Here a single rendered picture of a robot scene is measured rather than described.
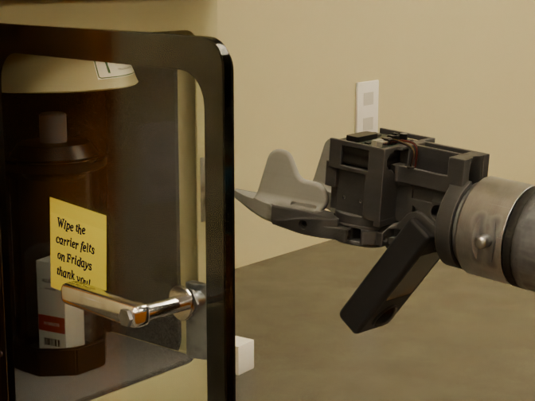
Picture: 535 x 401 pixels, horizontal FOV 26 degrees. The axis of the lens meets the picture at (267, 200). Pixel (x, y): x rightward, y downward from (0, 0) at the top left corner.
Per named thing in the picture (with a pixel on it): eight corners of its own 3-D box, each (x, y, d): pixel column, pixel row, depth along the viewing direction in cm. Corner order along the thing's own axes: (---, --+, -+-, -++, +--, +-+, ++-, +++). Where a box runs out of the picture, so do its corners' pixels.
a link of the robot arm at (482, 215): (544, 274, 88) (491, 298, 82) (492, 260, 91) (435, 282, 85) (556, 178, 86) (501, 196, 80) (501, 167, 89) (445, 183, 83)
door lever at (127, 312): (115, 296, 89) (114, 263, 89) (196, 323, 82) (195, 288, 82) (56, 310, 85) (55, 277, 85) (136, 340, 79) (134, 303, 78)
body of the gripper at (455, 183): (376, 126, 96) (506, 150, 88) (369, 225, 98) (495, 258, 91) (320, 137, 90) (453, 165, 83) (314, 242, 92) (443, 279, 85)
